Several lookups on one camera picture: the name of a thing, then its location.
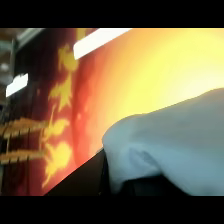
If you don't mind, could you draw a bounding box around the light blue shirt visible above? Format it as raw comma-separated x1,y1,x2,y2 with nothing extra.
101,87,224,197

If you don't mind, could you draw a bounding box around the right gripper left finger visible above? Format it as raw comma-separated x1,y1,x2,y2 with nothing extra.
45,148,110,197

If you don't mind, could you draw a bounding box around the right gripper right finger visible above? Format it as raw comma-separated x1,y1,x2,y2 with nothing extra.
120,175,188,197

